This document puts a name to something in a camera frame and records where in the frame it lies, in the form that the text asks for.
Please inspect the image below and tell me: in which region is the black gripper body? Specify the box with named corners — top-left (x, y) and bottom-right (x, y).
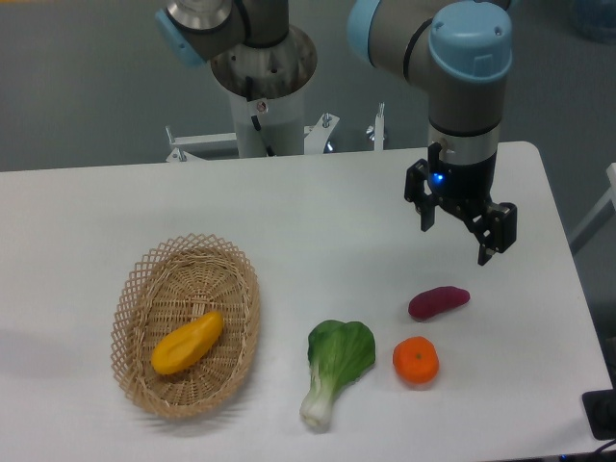
top-left (427, 142), bottom-right (497, 212)

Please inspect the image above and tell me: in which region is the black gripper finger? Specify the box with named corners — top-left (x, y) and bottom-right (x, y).
top-left (447, 197), bottom-right (518, 266)
top-left (404, 159), bottom-right (438, 232)

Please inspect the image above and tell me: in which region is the white frame at right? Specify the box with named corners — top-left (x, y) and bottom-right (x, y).
top-left (568, 163), bottom-right (615, 255)

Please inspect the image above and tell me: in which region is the purple sweet potato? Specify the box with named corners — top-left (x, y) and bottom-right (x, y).
top-left (408, 286), bottom-right (471, 321)

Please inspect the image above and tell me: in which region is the yellow mango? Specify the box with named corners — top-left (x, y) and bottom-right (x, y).
top-left (150, 311), bottom-right (224, 375)

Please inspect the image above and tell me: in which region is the green bok choy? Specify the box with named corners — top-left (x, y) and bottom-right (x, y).
top-left (299, 320), bottom-right (376, 430)

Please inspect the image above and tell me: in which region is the black device at edge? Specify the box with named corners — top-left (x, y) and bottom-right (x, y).
top-left (581, 389), bottom-right (615, 441)

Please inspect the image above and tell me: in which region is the woven wicker basket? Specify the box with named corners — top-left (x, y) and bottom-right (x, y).
top-left (111, 234), bottom-right (260, 419)

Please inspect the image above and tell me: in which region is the orange tangerine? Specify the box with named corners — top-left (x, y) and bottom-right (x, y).
top-left (392, 336), bottom-right (440, 385)

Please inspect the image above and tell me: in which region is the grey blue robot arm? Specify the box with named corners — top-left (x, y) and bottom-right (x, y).
top-left (155, 1), bottom-right (517, 265)

